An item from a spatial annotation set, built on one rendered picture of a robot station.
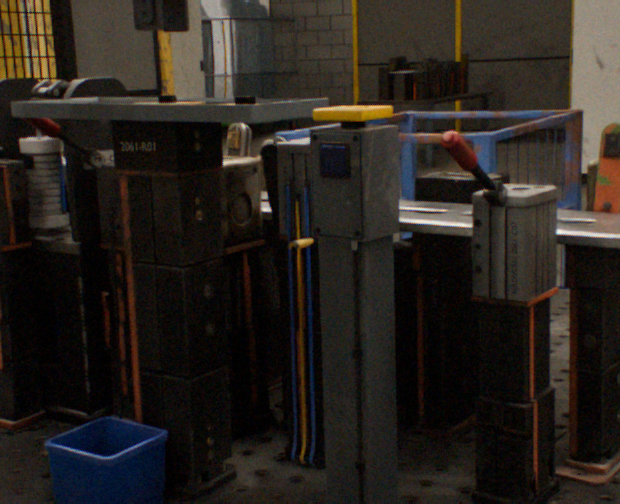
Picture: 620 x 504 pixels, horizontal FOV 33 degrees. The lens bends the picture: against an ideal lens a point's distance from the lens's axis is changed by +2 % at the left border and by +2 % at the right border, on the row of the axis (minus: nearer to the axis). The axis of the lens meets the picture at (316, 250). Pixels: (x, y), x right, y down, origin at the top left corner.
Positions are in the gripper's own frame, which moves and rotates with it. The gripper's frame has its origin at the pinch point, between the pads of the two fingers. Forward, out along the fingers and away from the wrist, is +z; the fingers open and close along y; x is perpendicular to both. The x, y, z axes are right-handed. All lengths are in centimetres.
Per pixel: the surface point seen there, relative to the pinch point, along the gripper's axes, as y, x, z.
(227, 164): 14.4, -2.7, 17.7
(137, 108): -7.9, 0.8, 9.2
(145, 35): 389, 141, -7
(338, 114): -14.3, -22.4, 9.8
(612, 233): 3, -50, 25
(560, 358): 56, -47, 55
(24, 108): -0.2, 17.5, 9.5
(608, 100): 818, -118, 53
